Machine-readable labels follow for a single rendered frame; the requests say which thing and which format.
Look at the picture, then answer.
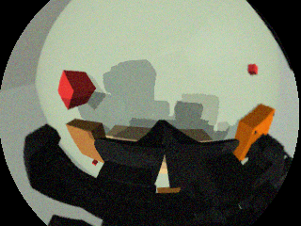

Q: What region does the red cube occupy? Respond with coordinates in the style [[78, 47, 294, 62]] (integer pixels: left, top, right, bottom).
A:
[[57, 69, 97, 110]]

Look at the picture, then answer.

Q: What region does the orange rectangular bar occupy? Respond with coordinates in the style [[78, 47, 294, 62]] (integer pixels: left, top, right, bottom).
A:
[[157, 187, 180, 193]]

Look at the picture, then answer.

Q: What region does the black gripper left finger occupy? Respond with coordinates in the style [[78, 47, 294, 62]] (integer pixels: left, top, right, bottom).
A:
[[94, 121, 166, 186]]

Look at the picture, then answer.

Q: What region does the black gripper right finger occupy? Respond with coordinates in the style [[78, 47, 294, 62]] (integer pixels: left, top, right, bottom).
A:
[[162, 121, 240, 188]]

